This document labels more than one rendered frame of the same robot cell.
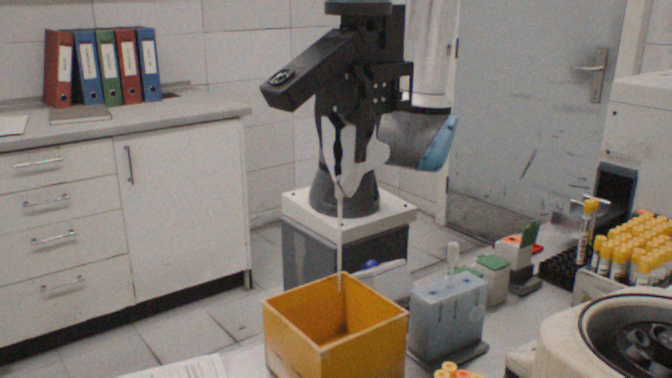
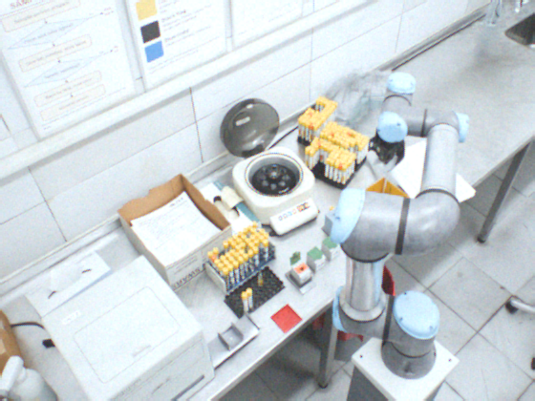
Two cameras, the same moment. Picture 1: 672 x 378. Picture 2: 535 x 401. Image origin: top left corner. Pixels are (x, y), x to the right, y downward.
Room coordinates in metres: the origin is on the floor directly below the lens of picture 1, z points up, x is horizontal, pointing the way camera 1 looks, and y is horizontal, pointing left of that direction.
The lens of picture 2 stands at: (1.72, -0.40, 2.36)
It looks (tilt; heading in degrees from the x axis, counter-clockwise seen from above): 48 degrees down; 174
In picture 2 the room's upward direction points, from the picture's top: 2 degrees clockwise
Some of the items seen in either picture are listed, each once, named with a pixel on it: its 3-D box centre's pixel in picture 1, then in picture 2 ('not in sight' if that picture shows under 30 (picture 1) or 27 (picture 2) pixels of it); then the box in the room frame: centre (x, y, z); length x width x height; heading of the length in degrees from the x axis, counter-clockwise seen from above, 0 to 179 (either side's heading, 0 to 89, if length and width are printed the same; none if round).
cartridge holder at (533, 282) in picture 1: (510, 271); (300, 278); (0.84, -0.30, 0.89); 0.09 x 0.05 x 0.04; 35
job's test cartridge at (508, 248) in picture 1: (512, 257); (300, 273); (0.84, -0.30, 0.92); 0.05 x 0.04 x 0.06; 35
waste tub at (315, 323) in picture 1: (333, 340); (382, 206); (0.60, 0.00, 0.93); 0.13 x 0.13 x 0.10; 36
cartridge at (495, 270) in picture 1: (489, 279); (315, 259); (0.79, -0.24, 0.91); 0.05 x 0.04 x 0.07; 37
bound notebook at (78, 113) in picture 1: (79, 112); not in sight; (2.17, 1.01, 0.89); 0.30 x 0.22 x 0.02; 26
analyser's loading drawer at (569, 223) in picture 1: (594, 210); (224, 343); (1.05, -0.53, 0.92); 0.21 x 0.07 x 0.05; 127
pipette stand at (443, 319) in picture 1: (447, 318); (339, 220); (0.65, -0.15, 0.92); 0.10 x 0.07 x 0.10; 122
